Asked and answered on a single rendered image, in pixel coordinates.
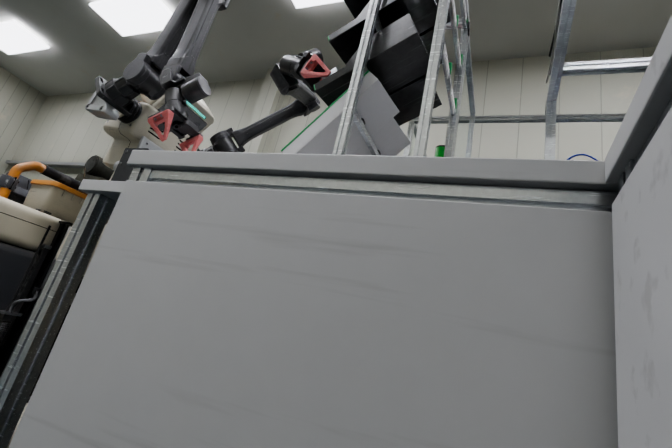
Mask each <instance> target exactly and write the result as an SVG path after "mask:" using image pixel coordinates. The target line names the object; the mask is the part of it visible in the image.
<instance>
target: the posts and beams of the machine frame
mask: <svg viewBox="0 0 672 448"><path fill-rule="evenodd" d="M576 1H577V0H563V1H562V7H561V13H560V19H559V25H558V31H557V38H556V44H555V50H554V56H553V62H552V68H551V74H550V80H549V86H548V93H547V99H546V105H545V115H546V123H545V149H544V159H551V160H555V141H556V105H557V96H558V91H559V86H560V81H561V76H579V75H599V74H620V73H640V72H645V71H646V69H647V67H648V65H649V63H650V61H651V58H652V57H646V58H630V59H613V60H597V61H581V62H565V63H564V61H565V56H566V51H567V46H568V41H569V36H570V31H571V26H572V21H573V16H574V11H575V6H576Z"/></svg>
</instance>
